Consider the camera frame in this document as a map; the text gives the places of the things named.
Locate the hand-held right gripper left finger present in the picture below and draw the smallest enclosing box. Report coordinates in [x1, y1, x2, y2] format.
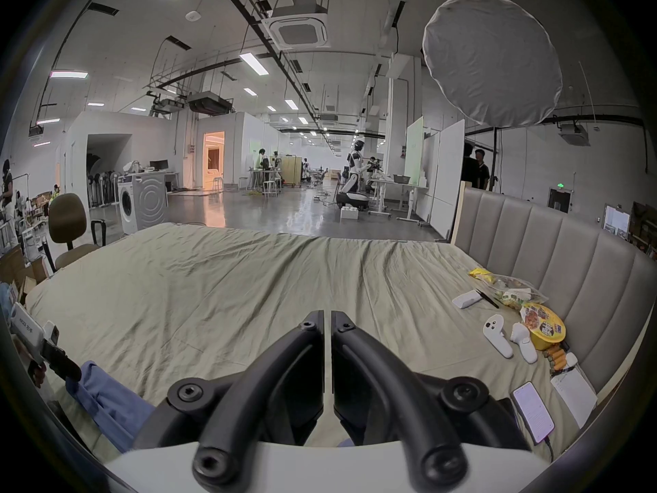
[131, 310, 326, 493]

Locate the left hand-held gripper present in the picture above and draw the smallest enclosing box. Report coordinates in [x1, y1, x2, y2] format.
[8, 301, 83, 384]

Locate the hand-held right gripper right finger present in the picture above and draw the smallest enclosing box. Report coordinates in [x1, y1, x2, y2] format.
[331, 310, 532, 490]

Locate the blue garment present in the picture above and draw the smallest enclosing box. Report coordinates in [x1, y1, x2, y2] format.
[66, 360, 157, 453]

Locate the brown carton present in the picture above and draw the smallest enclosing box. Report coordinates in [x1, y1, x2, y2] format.
[0, 247, 50, 296]

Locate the bed with beige sheet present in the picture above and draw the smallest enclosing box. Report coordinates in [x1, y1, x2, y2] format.
[25, 222, 598, 463]

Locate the white hand controller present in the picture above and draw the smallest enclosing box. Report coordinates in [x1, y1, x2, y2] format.
[509, 323, 539, 364]
[481, 315, 514, 359]

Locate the brown office chair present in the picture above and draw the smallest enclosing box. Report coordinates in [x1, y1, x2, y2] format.
[47, 193, 107, 271]

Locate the smartphone with pink screen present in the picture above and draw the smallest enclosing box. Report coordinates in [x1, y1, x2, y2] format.
[512, 381, 556, 444]

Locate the clear bag of snacks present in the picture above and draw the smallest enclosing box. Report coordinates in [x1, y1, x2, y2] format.
[488, 274, 549, 311]

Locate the white washing machine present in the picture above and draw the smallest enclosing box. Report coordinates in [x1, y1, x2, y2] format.
[117, 173, 169, 235]

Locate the yellow instant noodle bowl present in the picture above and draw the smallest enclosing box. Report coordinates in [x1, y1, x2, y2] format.
[519, 302, 566, 352]

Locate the row of small batteries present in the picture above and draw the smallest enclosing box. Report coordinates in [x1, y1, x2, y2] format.
[545, 344, 569, 376]

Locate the white work table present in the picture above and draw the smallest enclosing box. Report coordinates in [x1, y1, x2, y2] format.
[369, 172, 431, 223]

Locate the white humanoid robot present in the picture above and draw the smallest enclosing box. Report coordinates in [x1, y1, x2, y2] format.
[336, 139, 370, 212]

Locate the white paper notebook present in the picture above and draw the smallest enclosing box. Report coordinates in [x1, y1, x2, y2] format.
[550, 368, 598, 429]

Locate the desk with monitor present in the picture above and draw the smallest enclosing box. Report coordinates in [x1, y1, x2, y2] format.
[149, 160, 181, 194]

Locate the grey padded headboard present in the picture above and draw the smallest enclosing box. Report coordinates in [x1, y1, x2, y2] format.
[451, 182, 657, 404]

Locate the group of people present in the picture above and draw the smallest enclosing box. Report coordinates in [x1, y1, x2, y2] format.
[461, 142, 489, 190]

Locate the round white softbox lamp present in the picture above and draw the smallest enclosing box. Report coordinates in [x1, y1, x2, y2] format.
[422, 0, 564, 191]

